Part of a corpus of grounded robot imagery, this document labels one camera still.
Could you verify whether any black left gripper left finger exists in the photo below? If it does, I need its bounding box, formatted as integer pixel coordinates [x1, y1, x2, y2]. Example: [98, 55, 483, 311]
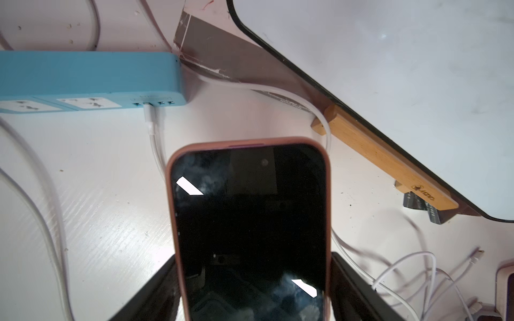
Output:
[111, 255, 181, 321]

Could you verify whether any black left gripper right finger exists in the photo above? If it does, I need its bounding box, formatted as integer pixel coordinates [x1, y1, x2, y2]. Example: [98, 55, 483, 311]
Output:
[330, 252, 402, 321]

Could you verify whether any phone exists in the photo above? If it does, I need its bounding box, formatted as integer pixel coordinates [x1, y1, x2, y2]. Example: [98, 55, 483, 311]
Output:
[495, 264, 513, 321]
[166, 137, 331, 320]

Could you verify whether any white usb-c charging cable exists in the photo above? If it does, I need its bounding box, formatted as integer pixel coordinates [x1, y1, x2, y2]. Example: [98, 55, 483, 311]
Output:
[142, 63, 422, 321]

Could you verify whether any wooden whiteboard stand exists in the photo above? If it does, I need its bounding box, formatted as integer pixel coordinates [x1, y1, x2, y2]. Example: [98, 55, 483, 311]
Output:
[325, 105, 459, 210]

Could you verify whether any blue power strip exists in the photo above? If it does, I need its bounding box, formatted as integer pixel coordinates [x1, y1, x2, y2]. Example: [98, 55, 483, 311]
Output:
[1, 51, 187, 114]

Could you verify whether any white blue-strip power cord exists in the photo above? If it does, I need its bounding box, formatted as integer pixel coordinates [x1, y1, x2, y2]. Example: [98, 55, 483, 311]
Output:
[0, 0, 101, 321]

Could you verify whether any white whiteboard black frame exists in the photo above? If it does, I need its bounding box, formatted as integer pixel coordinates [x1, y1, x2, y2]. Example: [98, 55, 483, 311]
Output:
[228, 1, 513, 221]

